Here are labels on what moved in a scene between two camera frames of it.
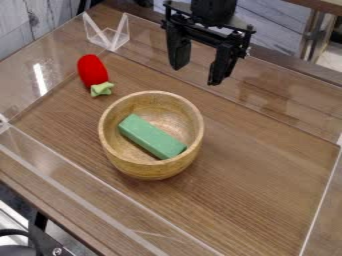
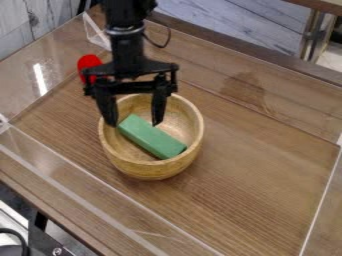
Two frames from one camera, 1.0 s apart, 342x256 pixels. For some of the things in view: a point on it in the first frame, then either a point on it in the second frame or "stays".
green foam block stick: x=150 y=137 stays
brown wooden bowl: x=170 y=113 stays
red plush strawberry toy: x=94 y=74 stays
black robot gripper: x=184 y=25 → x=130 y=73
